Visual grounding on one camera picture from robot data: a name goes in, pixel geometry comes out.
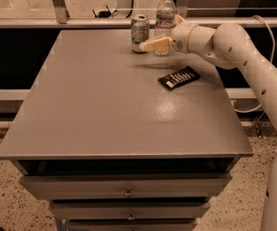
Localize grey drawer cabinet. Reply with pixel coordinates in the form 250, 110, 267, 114
0, 28, 255, 231

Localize metal railing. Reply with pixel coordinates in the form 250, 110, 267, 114
0, 0, 277, 29

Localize middle grey drawer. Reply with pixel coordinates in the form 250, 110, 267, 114
49, 199, 210, 220

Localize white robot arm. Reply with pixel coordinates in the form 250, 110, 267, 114
171, 16, 277, 231

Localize black object behind railing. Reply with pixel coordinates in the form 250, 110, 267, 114
92, 7, 116, 18

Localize clear plastic water bottle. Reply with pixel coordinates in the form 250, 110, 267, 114
153, 0, 177, 57

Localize bottom grey drawer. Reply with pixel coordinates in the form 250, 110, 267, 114
65, 219, 197, 231

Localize top grey drawer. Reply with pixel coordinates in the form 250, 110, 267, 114
20, 173, 231, 200

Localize grey drawer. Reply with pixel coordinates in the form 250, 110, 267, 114
49, 199, 210, 220
20, 173, 231, 200
65, 219, 197, 231

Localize black snack bar wrapper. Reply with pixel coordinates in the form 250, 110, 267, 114
159, 65, 200, 90

